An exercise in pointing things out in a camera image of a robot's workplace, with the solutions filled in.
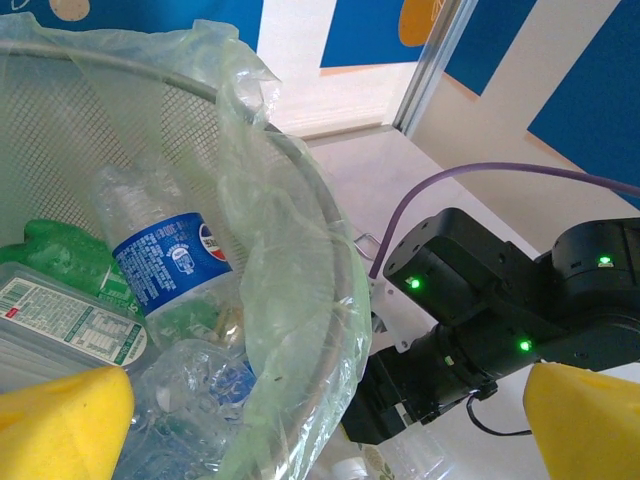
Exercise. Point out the Pepsi label clear bottle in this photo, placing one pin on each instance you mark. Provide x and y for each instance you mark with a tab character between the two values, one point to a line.
170	260

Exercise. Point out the aluminium frame post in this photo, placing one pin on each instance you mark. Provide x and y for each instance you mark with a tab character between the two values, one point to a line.
435	65

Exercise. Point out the green plastic bottle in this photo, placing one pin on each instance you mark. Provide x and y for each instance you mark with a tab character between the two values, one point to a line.
60	250

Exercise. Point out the blue-label bottle blue cap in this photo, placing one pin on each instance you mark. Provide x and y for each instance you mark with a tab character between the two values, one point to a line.
190	390

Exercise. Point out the green plastic bin liner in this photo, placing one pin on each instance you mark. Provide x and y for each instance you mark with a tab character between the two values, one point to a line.
280	250

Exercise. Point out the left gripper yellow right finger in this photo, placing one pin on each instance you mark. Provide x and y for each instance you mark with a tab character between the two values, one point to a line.
590	430

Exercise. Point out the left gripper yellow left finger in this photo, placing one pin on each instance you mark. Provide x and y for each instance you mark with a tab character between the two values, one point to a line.
55	435

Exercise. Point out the grey mesh waste bin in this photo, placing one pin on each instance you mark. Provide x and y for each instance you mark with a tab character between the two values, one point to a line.
60	125

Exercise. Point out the clear square bottle printed label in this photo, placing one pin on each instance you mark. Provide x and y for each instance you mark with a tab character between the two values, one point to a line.
55	320

